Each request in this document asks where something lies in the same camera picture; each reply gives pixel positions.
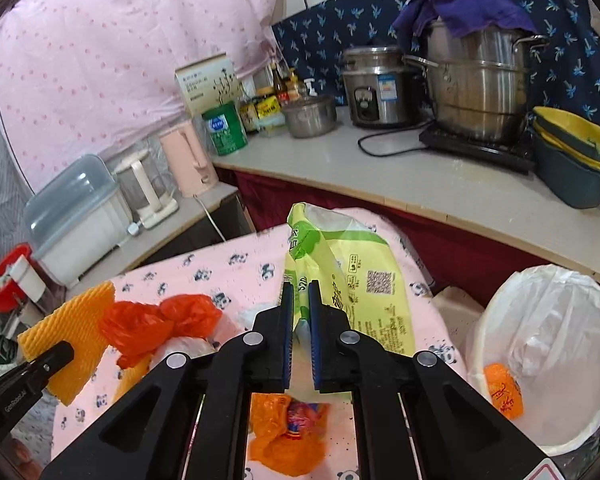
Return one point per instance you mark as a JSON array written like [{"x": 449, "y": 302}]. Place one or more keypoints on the black induction cooktop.
[{"x": 480, "y": 152}]

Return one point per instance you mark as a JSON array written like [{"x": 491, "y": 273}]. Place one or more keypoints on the pink dotted cloth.
[{"x": 105, "y": 50}]

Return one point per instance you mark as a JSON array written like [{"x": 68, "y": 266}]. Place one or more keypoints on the blue basin with yellow strainer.
[
  {"x": 580, "y": 132},
  {"x": 565, "y": 180}
]

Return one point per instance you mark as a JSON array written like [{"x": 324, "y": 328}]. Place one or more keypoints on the yellow-green plastic package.
[{"x": 360, "y": 270}]

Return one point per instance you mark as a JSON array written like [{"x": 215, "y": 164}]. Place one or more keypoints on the pink panda print cloth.
[{"x": 205, "y": 270}]

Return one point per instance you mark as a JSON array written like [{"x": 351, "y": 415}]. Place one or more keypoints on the dark red cloth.
[{"x": 455, "y": 255}]

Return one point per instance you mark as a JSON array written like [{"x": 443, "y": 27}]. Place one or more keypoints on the orange snack wrapper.
[{"x": 280, "y": 440}]

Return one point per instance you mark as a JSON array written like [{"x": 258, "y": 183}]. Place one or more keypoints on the steel rice cooker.
[{"x": 380, "y": 95}]

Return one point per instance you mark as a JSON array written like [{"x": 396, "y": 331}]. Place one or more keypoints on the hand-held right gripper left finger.
[{"x": 288, "y": 340}]

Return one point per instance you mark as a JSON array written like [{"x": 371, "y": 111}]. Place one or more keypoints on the brown sauce bottle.
[{"x": 279, "y": 85}]

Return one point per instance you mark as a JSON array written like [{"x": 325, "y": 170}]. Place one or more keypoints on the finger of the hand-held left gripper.
[{"x": 50, "y": 365}]

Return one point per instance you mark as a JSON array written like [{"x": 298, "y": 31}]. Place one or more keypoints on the white plastic bin liner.
[{"x": 555, "y": 310}]

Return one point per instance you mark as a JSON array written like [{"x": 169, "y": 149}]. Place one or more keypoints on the red plastic bag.
[{"x": 135, "y": 325}]

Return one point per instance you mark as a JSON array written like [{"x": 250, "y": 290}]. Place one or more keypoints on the white storage box clear lid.
[{"x": 75, "y": 230}]

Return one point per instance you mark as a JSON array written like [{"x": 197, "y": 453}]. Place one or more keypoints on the green tin can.
[{"x": 225, "y": 132}]

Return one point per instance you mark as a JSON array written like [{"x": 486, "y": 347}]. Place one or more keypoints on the orange printed wrapper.
[{"x": 502, "y": 390}]

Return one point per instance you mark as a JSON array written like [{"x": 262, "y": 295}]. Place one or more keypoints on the navy palm print cloth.
[{"x": 330, "y": 25}]

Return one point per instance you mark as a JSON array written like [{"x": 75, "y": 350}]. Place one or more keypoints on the large steel steamer pot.
[{"x": 475, "y": 90}]

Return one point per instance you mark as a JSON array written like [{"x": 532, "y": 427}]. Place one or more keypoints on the red plastic basket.
[{"x": 5, "y": 300}]

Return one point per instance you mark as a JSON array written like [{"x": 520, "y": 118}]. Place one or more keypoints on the white and green cardboard box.
[{"x": 200, "y": 85}]

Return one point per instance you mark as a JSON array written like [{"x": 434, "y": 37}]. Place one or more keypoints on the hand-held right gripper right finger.
[{"x": 314, "y": 340}]

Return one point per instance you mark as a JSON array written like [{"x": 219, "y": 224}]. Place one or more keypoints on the white pump bottle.
[{"x": 311, "y": 89}]

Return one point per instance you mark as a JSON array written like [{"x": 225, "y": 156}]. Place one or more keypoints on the beige stool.
[{"x": 455, "y": 305}]

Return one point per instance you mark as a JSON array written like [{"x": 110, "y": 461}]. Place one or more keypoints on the white glass kettle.
[{"x": 145, "y": 185}]

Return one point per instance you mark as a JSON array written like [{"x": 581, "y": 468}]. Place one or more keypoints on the purple towel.
[{"x": 460, "y": 5}]

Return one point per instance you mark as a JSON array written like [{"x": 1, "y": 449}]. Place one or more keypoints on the pink electric kettle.
[{"x": 185, "y": 160}]

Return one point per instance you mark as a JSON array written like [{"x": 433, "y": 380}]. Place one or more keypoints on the dark sauce jar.
[{"x": 247, "y": 117}]

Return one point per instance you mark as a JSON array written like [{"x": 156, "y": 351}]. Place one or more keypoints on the yellow sponge cloth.
[{"x": 75, "y": 320}]

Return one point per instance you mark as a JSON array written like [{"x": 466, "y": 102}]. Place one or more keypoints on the small steel bowl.
[{"x": 307, "y": 117}]

